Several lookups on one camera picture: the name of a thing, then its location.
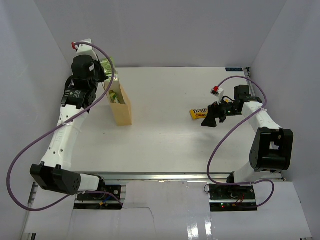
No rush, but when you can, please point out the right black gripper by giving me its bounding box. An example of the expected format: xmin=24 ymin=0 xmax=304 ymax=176
xmin=202 ymin=97 xmax=241 ymax=128

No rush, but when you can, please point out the yellow M&M's packet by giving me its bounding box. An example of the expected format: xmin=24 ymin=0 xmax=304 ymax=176
xmin=189 ymin=108 xmax=208 ymax=120

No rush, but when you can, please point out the green Fox's candy bag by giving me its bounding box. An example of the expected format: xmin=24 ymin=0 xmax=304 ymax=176
xmin=108 ymin=90 xmax=126 ymax=105

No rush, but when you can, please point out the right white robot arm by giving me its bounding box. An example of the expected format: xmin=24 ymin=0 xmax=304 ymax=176
xmin=201 ymin=85 xmax=294 ymax=200

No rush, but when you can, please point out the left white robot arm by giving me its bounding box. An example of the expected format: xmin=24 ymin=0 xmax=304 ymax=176
xmin=30 ymin=55 xmax=107 ymax=200

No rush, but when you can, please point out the brown paper bag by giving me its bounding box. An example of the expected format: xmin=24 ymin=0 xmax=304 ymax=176
xmin=106 ymin=75 xmax=133 ymax=126

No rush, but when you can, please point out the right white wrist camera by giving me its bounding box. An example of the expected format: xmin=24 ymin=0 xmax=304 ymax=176
xmin=210 ymin=86 xmax=224 ymax=105

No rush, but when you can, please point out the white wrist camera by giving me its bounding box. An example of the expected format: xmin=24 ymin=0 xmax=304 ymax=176
xmin=71 ymin=42 xmax=99 ymax=61
xmin=210 ymin=86 xmax=224 ymax=105

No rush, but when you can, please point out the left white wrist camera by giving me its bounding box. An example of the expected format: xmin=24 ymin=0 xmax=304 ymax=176
xmin=71 ymin=42 xmax=99 ymax=61

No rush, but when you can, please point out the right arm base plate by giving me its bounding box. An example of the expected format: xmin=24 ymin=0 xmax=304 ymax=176
xmin=204 ymin=184 xmax=258 ymax=213

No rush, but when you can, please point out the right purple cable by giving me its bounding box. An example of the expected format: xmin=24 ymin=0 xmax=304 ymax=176
xmin=204 ymin=76 xmax=275 ymax=208

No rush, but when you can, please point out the aluminium table rail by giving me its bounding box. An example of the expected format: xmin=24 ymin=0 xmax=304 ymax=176
xmin=98 ymin=172 xmax=283 ymax=182

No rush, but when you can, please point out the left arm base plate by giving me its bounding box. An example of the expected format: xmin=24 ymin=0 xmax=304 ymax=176
xmin=74 ymin=184 xmax=124 ymax=210

